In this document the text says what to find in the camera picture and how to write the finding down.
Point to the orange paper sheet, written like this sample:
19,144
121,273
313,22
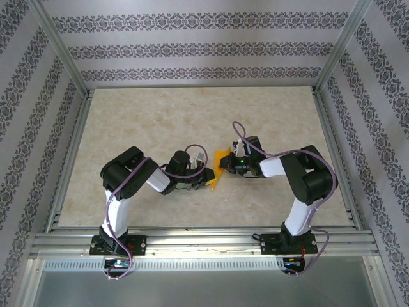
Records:
217,160

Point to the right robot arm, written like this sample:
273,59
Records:
298,217

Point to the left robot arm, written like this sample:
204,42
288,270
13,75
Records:
115,217

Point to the grey metal panel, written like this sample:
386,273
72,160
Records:
204,291

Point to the small controller board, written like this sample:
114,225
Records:
118,263
292,262

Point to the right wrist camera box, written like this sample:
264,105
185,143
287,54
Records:
238,147

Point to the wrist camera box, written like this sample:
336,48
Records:
199,158
238,147

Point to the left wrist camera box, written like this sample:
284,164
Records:
199,158

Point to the long aluminium mounting rail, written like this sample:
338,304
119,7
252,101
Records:
204,243

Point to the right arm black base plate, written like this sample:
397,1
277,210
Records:
268,244

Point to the aluminium side rail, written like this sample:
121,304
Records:
328,128
80,128

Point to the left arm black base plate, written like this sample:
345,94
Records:
140,244

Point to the aluminium frame post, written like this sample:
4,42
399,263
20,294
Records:
61,48
340,48

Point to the aluminium frame bar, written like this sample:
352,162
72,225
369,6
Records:
377,281
30,281

